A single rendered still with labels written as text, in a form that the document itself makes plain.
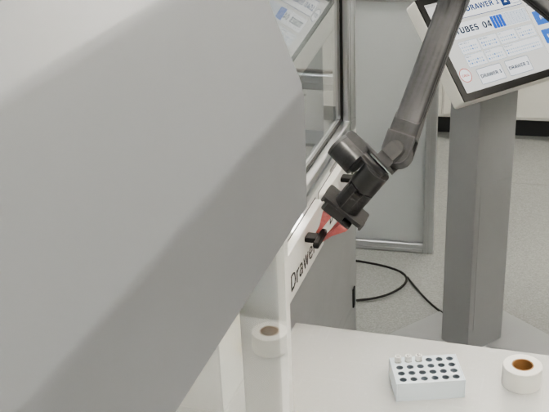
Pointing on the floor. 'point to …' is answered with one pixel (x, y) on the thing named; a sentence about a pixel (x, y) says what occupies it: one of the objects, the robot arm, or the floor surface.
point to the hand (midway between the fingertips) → (321, 235)
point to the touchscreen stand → (479, 235)
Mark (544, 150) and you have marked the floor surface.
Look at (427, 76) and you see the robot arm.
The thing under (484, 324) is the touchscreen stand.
